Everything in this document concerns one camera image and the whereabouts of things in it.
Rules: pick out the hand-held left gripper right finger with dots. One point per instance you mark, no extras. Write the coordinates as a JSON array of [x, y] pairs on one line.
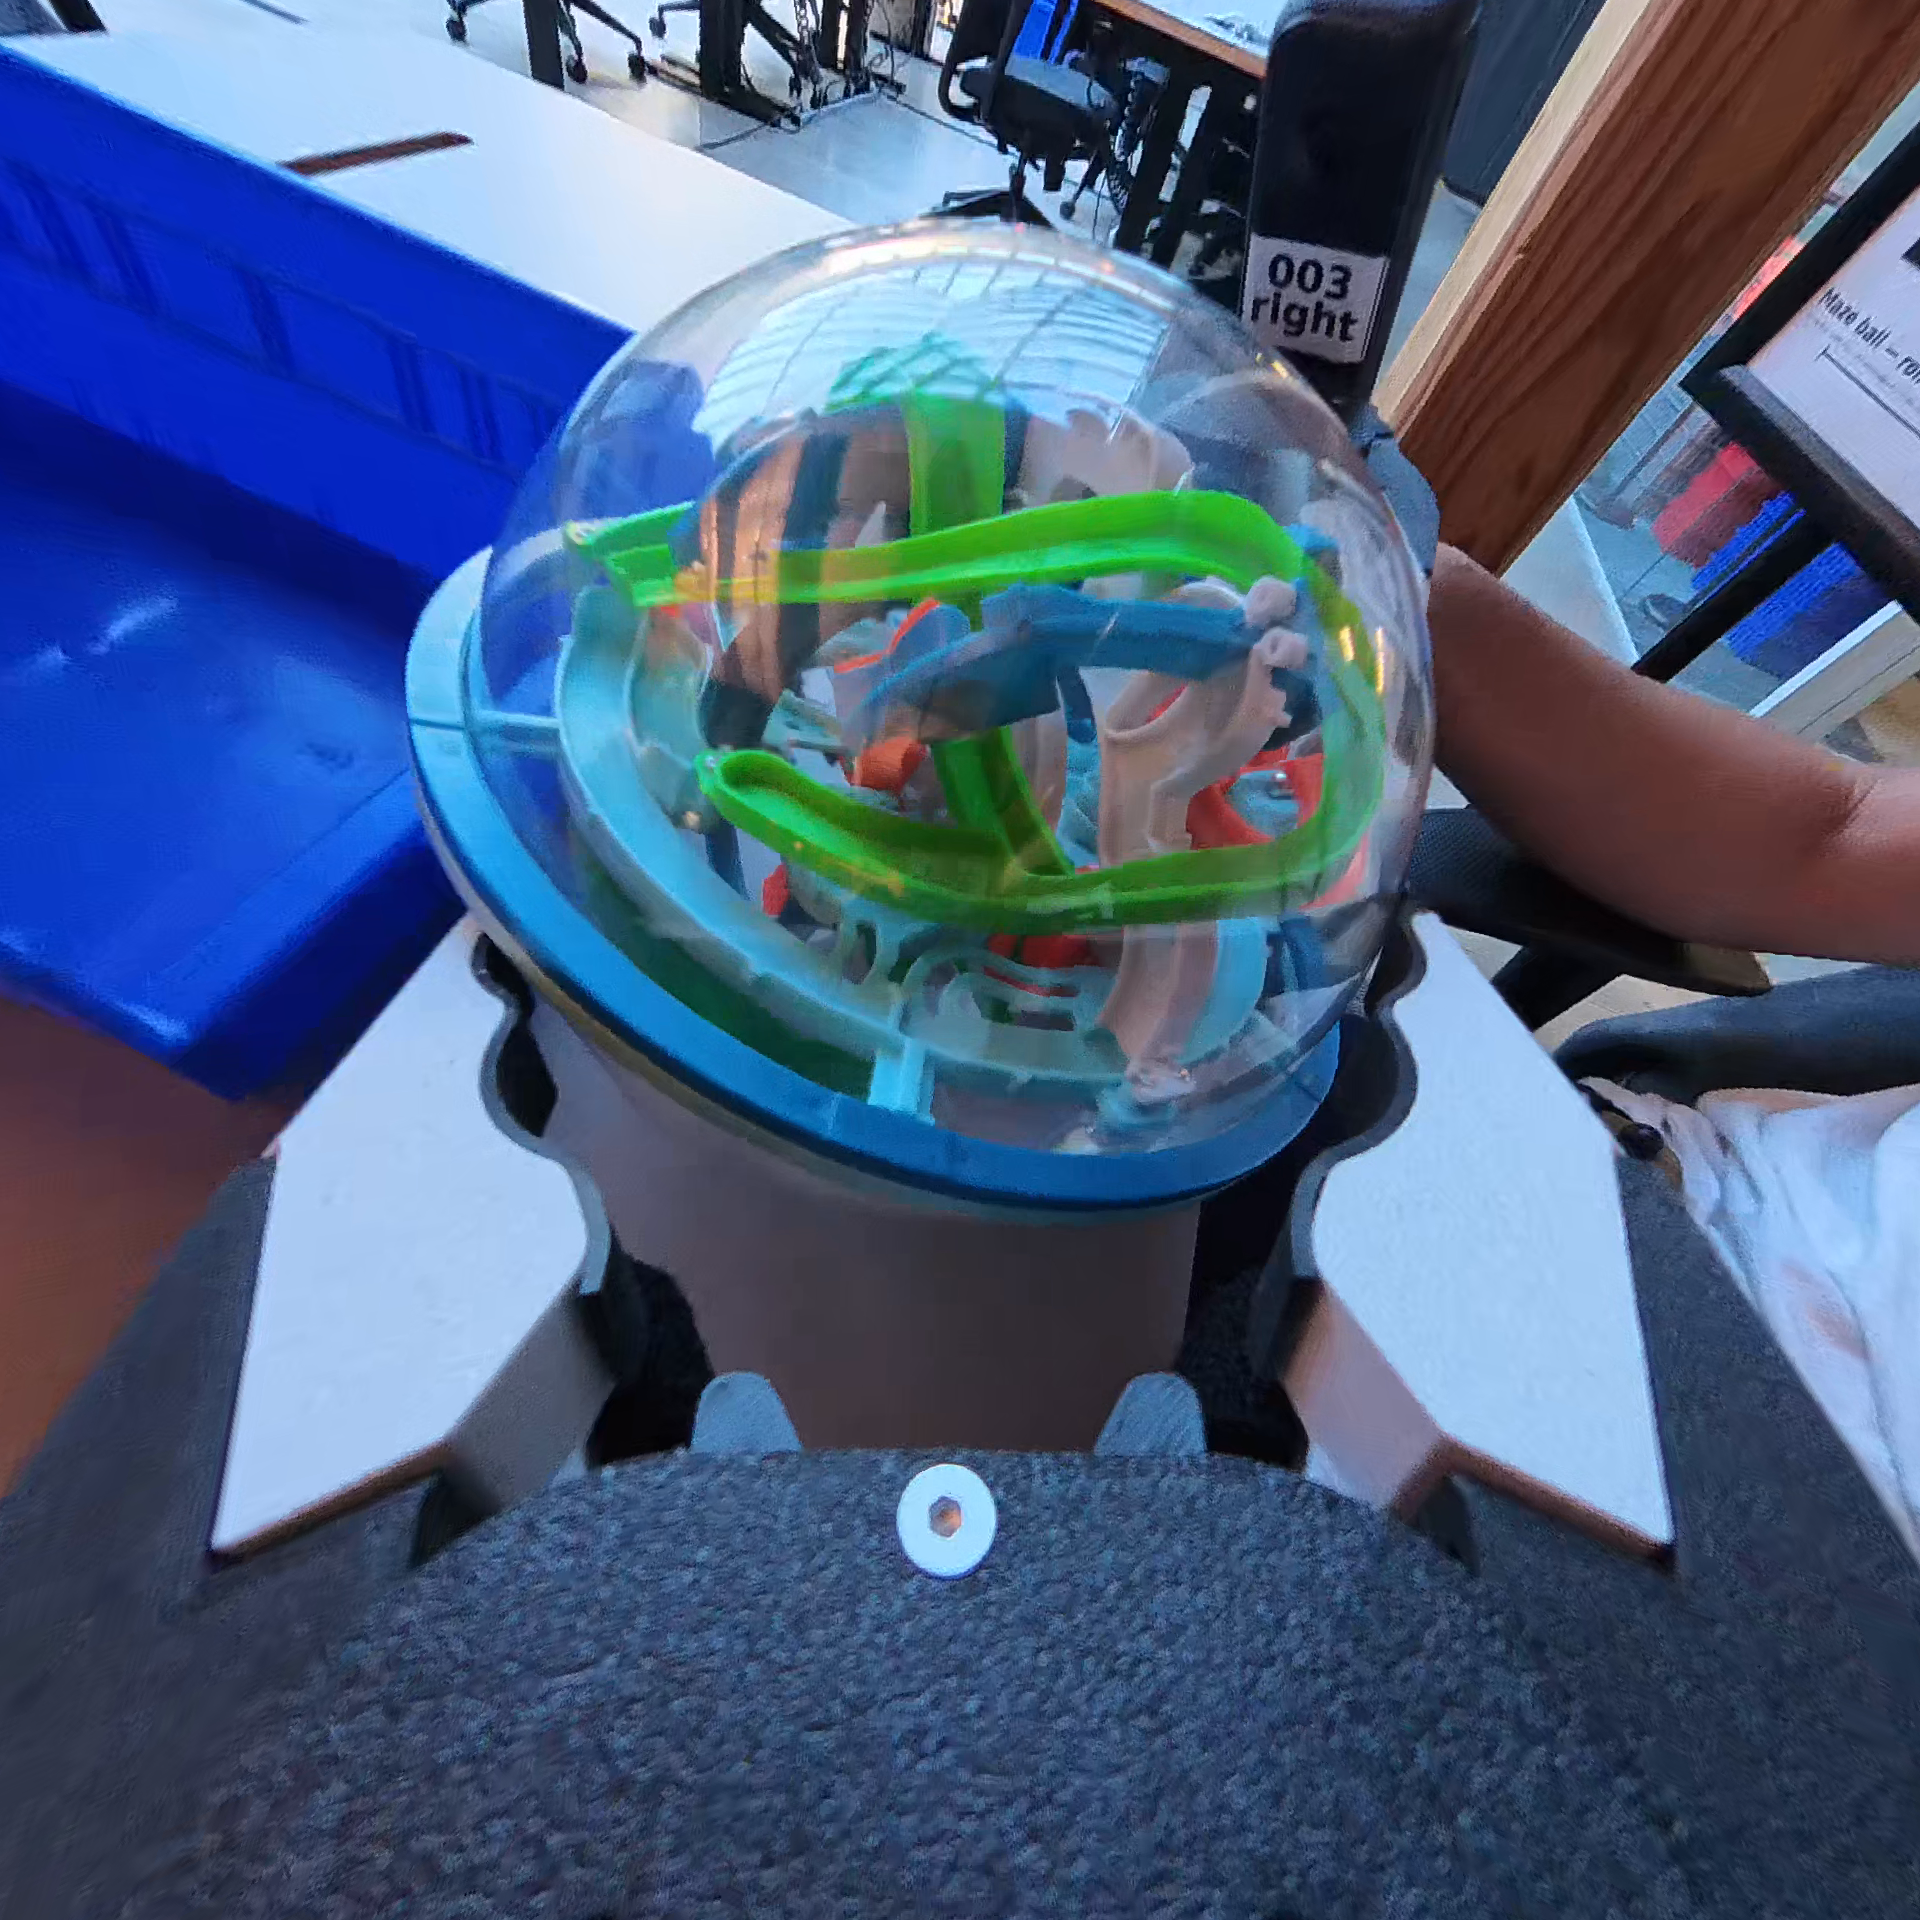
[[1476, 1276]]

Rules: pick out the clear plastic maze ball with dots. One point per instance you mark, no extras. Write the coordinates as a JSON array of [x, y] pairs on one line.
[[960, 676]]

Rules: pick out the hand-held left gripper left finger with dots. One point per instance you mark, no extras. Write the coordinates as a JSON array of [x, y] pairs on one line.
[[406, 1276]]

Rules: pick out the large blue plastic bin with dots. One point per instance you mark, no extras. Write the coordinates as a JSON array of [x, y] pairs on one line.
[[195, 676]]

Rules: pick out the black framed tag sign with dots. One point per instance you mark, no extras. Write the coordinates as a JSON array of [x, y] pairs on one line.
[[1851, 359]]

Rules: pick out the wooden post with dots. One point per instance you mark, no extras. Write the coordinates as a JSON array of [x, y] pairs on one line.
[[1620, 225]]

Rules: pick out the black office chair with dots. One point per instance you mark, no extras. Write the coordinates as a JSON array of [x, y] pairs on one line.
[[1036, 100]]

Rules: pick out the black seat chair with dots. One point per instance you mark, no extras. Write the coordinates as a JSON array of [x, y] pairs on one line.
[[1723, 1037]]

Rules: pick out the wooden desk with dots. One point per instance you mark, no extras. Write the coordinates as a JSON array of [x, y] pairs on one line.
[[1184, 44]]

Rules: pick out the black sign stand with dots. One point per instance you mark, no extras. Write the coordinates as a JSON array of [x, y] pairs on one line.
[[1723, 599]]

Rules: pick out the person's right forearm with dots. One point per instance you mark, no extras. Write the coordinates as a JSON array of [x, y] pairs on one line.
[[1650, 781]]

